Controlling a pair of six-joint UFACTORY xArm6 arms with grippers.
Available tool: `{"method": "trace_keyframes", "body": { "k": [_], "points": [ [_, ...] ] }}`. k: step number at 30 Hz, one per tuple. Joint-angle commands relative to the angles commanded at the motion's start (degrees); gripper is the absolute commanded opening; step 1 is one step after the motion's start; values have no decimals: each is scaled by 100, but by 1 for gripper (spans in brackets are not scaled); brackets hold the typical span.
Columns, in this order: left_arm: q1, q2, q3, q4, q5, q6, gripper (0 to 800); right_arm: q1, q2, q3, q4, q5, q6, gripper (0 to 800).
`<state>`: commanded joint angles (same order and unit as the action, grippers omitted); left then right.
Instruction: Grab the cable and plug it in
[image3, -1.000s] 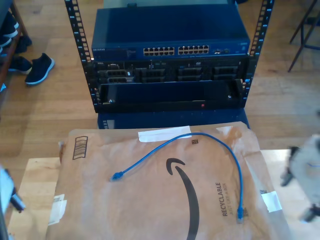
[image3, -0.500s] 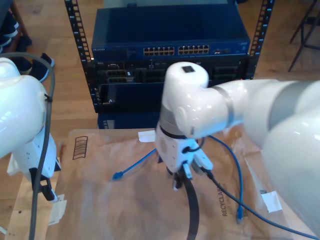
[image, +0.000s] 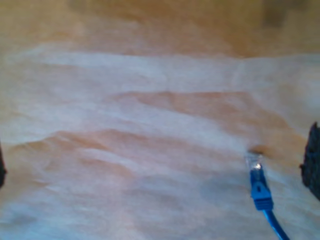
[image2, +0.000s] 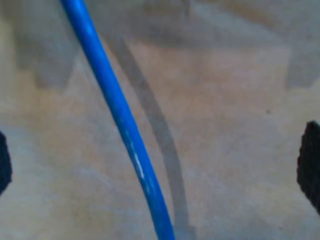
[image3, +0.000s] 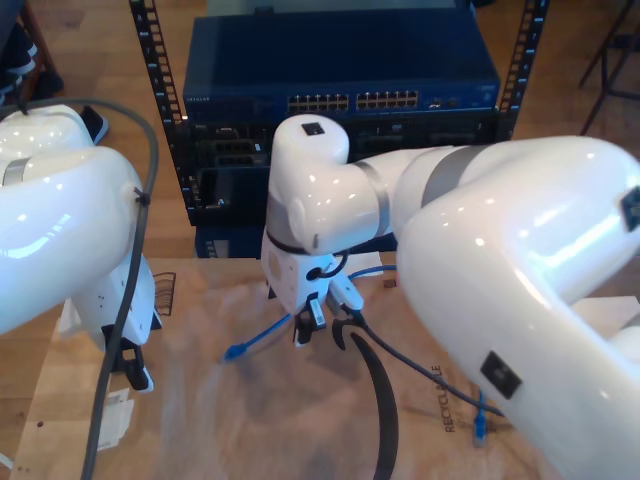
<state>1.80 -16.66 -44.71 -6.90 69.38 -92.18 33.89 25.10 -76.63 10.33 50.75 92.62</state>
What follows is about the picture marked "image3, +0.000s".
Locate black rack server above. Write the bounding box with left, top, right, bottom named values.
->
left=187, top=119, right=501, bottom=167

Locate dark shoe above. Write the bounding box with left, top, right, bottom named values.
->
left=30, top=69, right=65, bottom=100

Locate grey flat panel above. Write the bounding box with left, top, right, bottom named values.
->
left=207, top=0, right=476, bottom=19

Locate blue network switch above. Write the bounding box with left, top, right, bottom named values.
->
left=182, top=17, right=502, bottom=124

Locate brown paper mailer envelope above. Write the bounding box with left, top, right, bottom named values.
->
left=92, top=255, right=551, bottom=480

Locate black sneaker white sole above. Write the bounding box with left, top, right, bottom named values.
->
left=79, top=105, right=110, bottom=146

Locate black camera cable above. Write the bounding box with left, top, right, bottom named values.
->
left=332, top=299, right=506, bottom=419

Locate black perforated rack post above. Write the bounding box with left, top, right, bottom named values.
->
left=494, top=0, right=551, bottom=144
left=128, top=0, right=201, bottom=214

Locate thick grey cable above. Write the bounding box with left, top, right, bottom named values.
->
left=0, top=98, right=161, bottom=480

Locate dark blue rack unit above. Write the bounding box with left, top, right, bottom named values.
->
left=194, top=227, right=401, bottom=259

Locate white paper label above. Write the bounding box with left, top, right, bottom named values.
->
left=97, top=388, right=135, bottom=451

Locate blue network cable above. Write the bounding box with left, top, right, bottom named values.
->
left=222, top=263, right=491, bottom=448

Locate dark sneaker white sole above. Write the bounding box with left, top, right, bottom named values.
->
left=0, top=22, right=40, bottom=76
left=0, top=69, right=25, bottom=101

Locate black open rack chassis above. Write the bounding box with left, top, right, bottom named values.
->
left=192, top=164, right=274, bottom=226

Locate black elbow plug cable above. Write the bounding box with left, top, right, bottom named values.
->
left=307, top=252, right=351, bottom=281

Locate white tape strip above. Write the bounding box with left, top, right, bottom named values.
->
left=344, top=252, right=384, bottom=276

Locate dark metal chair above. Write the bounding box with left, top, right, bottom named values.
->
left=578, top=0, right=640, bottom=136

